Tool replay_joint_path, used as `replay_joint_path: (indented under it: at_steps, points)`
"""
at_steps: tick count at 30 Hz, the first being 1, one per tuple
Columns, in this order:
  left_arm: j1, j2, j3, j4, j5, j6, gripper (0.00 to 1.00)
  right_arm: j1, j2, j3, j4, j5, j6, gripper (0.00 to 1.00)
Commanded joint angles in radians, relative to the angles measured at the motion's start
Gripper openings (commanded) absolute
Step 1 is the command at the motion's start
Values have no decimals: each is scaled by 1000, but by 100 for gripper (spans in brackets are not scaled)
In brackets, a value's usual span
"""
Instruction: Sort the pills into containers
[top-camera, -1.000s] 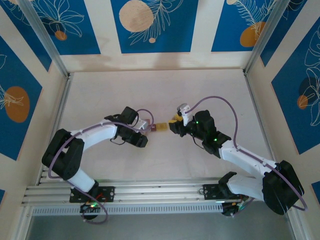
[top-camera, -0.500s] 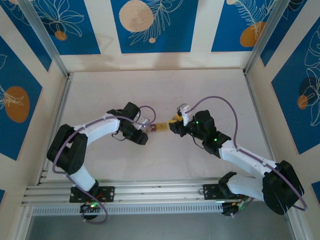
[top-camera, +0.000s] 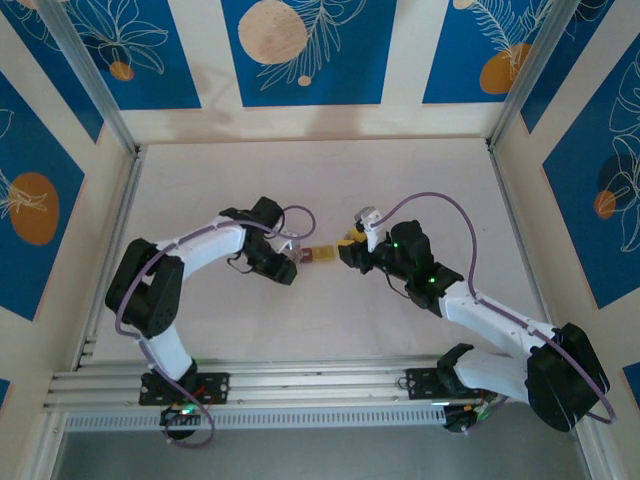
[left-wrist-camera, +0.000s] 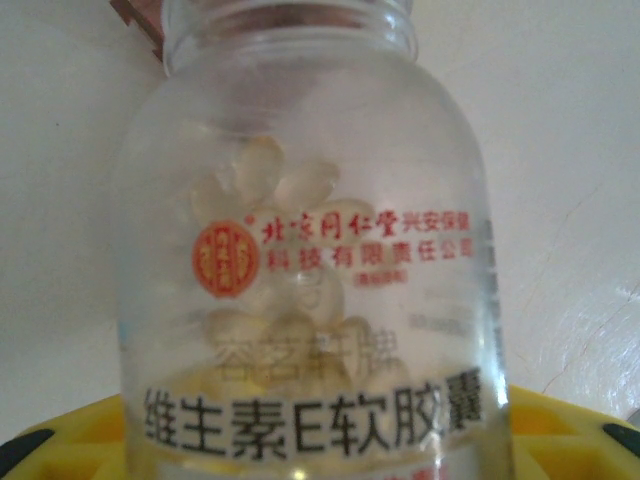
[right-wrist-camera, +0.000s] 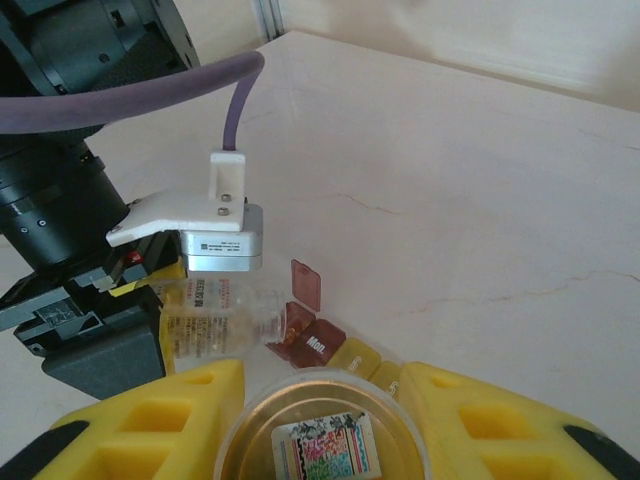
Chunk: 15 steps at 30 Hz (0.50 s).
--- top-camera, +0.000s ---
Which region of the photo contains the small transparent yellowish object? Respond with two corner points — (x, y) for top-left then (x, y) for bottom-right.
(309, 243), (337, 265)

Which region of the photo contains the small electronics board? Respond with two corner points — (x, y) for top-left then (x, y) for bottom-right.
(159, 405), (201, 441)
(442, 399), (496, 436)

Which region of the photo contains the aluminium side rail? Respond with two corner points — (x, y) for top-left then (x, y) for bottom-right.
(487, 141), (549, 334)
(72, 147), (149, 374)

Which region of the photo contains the aluminium base rail beam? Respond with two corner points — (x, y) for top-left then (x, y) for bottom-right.
(42, 355), (596, 416)

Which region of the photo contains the white slotted cable duct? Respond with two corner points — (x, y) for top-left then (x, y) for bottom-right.
(63, 403), (447, 432)

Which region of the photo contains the aluminium frame post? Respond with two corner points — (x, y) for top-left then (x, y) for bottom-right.
(487, 0), (576, 151)
(35, 0), (141, 157)

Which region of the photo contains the aluminium frame leg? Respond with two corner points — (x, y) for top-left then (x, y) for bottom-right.
(567, 414), (604, 480)
(27, 412), (69, 480)

